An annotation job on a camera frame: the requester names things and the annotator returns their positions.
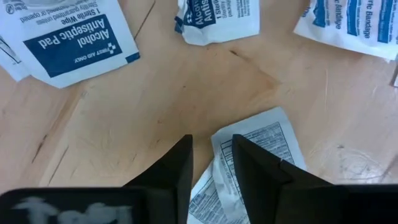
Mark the crumpled small white packet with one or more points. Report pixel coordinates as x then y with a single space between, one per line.
217 21

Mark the blue striped bandage wrapper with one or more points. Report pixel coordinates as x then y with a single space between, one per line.
351 25

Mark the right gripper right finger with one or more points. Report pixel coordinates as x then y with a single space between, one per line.
267 193

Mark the white Drug Facts packet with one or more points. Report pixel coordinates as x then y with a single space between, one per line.
267 130

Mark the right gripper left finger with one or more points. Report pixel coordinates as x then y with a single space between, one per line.
161 193

